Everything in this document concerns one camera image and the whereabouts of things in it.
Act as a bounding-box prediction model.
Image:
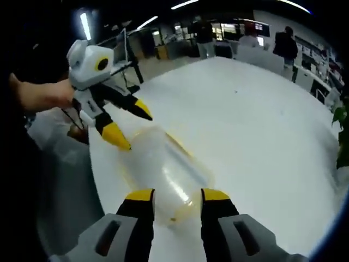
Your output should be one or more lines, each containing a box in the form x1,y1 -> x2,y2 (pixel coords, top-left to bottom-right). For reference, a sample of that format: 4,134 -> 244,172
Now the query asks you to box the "person's left hand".
47,79 -> 76,109

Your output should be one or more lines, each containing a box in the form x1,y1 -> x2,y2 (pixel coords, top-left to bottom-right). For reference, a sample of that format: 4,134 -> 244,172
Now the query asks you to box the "green leafy plant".
331,97 -> 349,170

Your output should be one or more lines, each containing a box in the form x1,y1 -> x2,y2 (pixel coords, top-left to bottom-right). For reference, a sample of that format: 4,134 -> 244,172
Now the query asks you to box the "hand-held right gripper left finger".
50,188 -> 157,262

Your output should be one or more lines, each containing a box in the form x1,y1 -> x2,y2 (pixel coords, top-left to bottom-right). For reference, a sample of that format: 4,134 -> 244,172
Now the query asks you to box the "clear container with yellow buckle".
116,125 -> 215,229

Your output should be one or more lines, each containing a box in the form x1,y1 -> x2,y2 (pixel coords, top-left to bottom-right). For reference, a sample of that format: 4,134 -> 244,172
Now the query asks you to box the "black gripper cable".
63,98 -> 90,145

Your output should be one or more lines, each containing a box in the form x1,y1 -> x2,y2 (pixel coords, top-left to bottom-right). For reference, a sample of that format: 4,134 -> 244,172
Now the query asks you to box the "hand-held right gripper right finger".
200,188 -> 309,262

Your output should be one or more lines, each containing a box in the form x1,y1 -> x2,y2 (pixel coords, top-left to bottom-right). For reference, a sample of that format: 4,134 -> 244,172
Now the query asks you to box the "ceiling light strip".
80,12 -> 92,40
135,15 -> 159,30
171,0 -> 200,10

